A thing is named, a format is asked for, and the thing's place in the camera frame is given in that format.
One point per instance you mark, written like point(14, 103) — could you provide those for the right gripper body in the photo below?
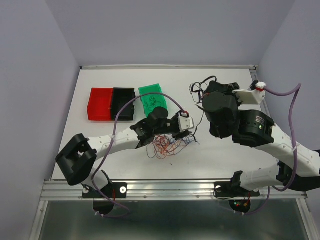
point(228, 90)

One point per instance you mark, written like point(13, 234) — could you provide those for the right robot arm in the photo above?
point(297, 167)

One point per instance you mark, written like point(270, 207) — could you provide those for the red plastic bin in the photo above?
point(99, 104)

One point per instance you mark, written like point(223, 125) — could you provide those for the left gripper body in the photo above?
point(171, 128)

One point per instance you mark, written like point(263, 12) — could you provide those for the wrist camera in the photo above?
point(251, 97)
point(185, 122)

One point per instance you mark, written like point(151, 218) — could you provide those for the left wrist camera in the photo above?
point(185, 122)

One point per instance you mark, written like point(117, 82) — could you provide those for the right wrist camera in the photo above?
point(251, 97)

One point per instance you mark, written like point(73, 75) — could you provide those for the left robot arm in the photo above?
point(76, 160)

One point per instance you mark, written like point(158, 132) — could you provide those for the aluminium front rail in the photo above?
point(136, 190)

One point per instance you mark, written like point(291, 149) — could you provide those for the aluminium back rail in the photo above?
point(166, 67)

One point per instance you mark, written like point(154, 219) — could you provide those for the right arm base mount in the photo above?
point(224, 190)

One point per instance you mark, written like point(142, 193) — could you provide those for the green plastic bin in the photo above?
point(151, 101)

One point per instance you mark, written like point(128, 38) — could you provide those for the black plastic bin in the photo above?
point(120, 97)

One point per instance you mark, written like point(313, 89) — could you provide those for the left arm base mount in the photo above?
point(112, 191)

